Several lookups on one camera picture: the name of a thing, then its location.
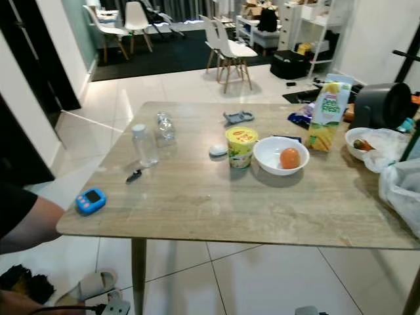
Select white round bowl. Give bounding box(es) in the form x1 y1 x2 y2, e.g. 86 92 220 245
253 136 310 177

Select orange fruit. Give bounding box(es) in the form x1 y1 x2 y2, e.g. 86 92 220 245
279 148 301 170

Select person in black shirt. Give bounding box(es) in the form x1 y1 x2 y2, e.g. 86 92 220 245
0 184 64 315

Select blue digital timer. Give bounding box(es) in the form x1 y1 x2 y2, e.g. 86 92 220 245
75 188 107 216

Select dark door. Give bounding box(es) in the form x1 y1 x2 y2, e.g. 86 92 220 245
0 0 83 112

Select black fluffy object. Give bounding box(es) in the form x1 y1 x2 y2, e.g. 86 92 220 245
0 264 56 304

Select clear bottle white cap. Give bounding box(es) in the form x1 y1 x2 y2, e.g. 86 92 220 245
132 124 157 168

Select grey slipper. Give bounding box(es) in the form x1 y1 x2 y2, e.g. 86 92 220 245
56 269 119 306

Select white chair wooden legs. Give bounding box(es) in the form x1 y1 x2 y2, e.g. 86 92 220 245
200 16 222 73
125 1 154 53
213 20 259 93
83 5 129 63

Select crumpled clear plastic bottle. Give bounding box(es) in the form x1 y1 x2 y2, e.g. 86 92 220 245
156 112 177 144

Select black carpet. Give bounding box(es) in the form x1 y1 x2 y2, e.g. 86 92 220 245
92 26 286 83

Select white round lid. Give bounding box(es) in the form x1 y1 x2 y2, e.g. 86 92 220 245
209 144 229 158

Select grey plastic holder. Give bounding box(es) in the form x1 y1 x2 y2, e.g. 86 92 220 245
223 110 255 125

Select yellow cup noodle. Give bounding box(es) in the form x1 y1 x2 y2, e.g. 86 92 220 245
226 127 259 169

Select white bench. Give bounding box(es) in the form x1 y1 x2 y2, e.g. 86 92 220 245
235 14 280 54

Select black backpack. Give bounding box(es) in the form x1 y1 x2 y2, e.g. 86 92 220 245
256 8 278 33

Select black storage box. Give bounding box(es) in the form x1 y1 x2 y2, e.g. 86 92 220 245
269 51 309 81

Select blue snack bag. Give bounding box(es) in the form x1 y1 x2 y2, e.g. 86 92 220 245
287 103 316 129

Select small black doormat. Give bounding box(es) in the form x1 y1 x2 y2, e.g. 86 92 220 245
282 85 326 104

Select green yellow juice carton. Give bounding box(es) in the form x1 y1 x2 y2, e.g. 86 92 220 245
307 73 354 153

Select white ladder shelf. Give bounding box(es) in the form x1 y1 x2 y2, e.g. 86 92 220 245
278 0 348 78

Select white bowl with cooked food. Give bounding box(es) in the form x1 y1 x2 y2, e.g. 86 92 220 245
345 127 388 161

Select thin clear plastic bag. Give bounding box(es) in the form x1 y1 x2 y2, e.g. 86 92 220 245
362 129 411 173

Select white plastic bag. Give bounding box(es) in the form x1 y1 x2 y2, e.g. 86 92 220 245
379 159 420 238

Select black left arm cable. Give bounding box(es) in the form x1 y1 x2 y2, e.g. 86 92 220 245
33 304 108 315

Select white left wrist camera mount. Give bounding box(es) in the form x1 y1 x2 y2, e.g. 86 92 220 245
105 299 131 315

